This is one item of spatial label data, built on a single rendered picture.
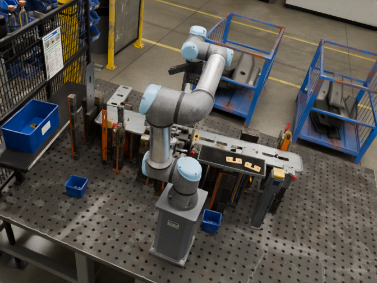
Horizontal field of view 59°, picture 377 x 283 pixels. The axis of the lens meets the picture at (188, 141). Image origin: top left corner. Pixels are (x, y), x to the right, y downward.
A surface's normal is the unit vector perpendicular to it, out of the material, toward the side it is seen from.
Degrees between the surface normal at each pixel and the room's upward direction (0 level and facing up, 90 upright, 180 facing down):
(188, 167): 7
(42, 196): 0
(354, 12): 90
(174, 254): 87
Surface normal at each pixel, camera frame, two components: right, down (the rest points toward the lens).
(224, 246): 0.16, -0.76
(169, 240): -0.33, 0.55
